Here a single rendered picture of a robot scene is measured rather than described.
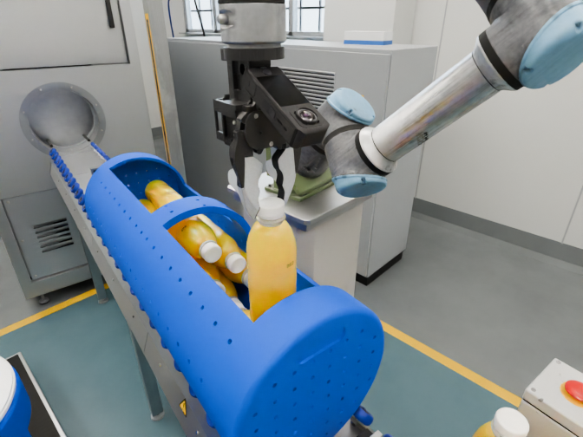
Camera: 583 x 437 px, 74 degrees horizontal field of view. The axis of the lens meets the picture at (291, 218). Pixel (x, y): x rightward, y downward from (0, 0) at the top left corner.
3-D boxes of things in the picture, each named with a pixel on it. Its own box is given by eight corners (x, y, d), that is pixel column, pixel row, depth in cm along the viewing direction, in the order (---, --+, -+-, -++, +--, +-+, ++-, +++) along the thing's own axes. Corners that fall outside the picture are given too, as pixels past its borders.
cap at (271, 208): (250, 214, 53) (250, 202, 52) (270, 205, 55) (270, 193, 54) (271, 223, 50) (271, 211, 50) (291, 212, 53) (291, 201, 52)
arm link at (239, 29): (298, 3, 42) (233, 2, 38) (298, 48, 44) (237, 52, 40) (262, 6, 48) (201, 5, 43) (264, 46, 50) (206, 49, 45)
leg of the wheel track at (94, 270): (107, 296, 246) (82, 209, 217) (109, 302, 242) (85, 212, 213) (97, 300, 243) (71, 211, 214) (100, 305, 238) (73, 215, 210)
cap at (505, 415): (515, 414, 52) (519, 406, 52) (532, 442, 49) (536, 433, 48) (487, 415, 52) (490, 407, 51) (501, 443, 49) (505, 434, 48)
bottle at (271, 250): (241, 324, 61) (232, 213, 52) (272, 302, 66) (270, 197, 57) (274, 347, 57) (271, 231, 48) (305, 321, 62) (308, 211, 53)
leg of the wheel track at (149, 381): (161, 407, 176) (136, 298, 147) (167, 416, 172) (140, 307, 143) (149, 414, 173) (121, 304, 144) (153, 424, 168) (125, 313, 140)
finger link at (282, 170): (278, 191, 59) (267, 134, 54) (302, 204, 55) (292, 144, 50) (262, 199, 58) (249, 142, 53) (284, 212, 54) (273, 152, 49)
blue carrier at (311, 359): (186, 224, 132) (173, 143, 119) (377, 405, 70) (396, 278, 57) (97, 251, 117) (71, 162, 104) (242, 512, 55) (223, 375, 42)
